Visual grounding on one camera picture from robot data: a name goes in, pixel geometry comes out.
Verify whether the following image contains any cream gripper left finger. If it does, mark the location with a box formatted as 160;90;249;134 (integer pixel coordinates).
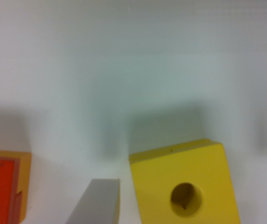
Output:
65;179;120;224

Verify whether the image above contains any yellow block with hole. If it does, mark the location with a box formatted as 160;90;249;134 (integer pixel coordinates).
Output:
129;139;240;224

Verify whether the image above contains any orange block with hole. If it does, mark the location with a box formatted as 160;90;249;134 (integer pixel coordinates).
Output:
0;150;32;224

